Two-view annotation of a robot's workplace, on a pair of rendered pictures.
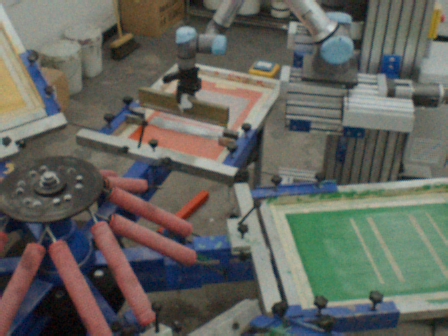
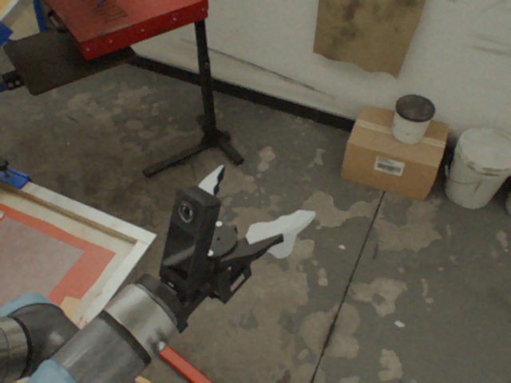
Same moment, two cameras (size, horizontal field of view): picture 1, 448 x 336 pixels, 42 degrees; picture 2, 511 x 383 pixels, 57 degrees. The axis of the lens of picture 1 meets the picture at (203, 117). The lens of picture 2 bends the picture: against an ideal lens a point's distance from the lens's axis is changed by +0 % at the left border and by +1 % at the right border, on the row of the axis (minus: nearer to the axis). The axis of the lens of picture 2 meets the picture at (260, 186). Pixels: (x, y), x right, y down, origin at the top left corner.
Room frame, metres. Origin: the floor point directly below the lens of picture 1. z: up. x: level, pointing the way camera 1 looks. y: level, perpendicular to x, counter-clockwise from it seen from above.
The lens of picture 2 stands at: (3.07, -0.63, 2.14)
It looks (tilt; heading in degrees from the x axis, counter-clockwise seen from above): 50 degrees down; 92
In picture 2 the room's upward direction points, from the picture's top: straight up
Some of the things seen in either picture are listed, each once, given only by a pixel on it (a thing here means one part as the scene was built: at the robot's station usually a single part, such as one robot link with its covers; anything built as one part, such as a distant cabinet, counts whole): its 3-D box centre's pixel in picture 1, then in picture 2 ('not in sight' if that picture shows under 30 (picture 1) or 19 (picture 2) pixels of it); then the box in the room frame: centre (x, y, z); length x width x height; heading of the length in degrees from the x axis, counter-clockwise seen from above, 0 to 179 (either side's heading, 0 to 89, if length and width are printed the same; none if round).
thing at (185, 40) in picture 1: (186, 42); not in sight; (2.09, 0.06, 1.39); 0.09 x 0.08 x 0.11; 82
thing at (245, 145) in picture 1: (238, 152); not in sight; (1.94, -0.14, 0.98); 0.30 x 0.05 x 0.07; 157
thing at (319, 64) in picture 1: (331, 56); not in sight; (2.14, -0.52, 1.31); 0.15 x 0.15 x 0.10
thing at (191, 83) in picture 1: (188, 79); not in sight; (2.09, 0.06, 1.23); 0.09 x 0.08 x 0.12; 67
